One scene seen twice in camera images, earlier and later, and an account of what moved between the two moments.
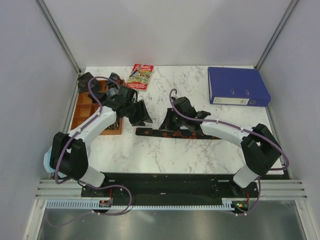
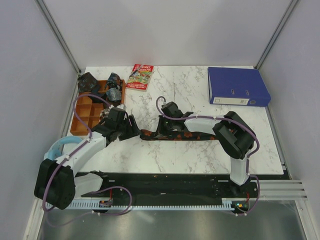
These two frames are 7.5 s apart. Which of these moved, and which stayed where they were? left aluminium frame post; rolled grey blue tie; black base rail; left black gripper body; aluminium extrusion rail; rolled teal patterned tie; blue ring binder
Moved: left black gripper body
Stayed: rolled teal patterned tie; blue ring binder; left aluminium frame post; rolled grey blue tie; black base rail; aluminium extrusion rail
